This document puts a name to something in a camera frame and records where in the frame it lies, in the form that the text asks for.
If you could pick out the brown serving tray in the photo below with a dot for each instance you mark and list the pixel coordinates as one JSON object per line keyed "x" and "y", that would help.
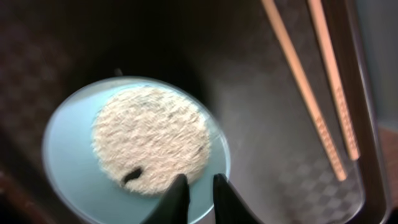
{"x": 225, "y": 54}

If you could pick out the white rice pile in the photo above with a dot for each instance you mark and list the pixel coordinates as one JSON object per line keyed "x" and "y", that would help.
{"x": 144, "y": 137}

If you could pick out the wooden chopstick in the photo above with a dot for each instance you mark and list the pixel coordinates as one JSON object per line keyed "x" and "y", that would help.
{"x": 305, "y": 88}
{"x": 331, "y": 67}

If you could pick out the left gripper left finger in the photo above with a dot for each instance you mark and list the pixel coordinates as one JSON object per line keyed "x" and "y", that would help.
{"x": 174, "y": 204}

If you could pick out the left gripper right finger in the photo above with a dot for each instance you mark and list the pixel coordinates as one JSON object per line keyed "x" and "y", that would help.
{"x": 228, "y": 205}

